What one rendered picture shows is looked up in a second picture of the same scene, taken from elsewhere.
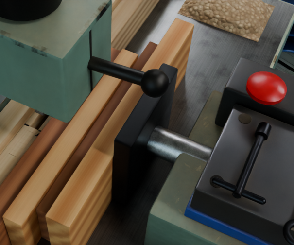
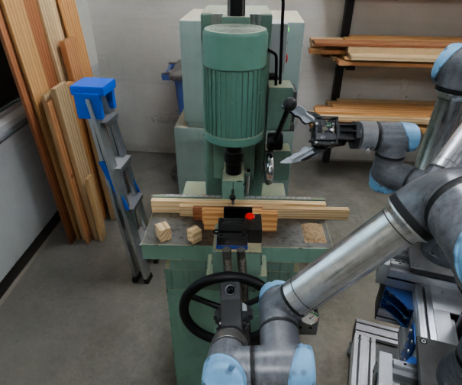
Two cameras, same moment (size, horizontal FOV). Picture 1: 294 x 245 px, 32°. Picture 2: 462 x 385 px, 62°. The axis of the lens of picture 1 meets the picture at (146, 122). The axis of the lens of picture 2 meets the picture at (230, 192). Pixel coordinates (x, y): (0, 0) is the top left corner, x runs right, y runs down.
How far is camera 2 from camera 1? 101 cm
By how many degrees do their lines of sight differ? 54
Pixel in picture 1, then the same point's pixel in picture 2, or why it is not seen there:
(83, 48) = (230, 184)
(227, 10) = (308, 230)
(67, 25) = (231, 178)
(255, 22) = (310, 237)
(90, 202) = (212, 215)
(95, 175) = (217, 211)
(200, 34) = (295, 230)
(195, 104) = (266, 235)
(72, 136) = not seen: hidden behind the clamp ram
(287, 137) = (242, 227)
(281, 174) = (231, 228)
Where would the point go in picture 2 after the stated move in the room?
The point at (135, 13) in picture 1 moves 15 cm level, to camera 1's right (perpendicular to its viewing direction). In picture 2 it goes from (282, 210) to (303, 236)
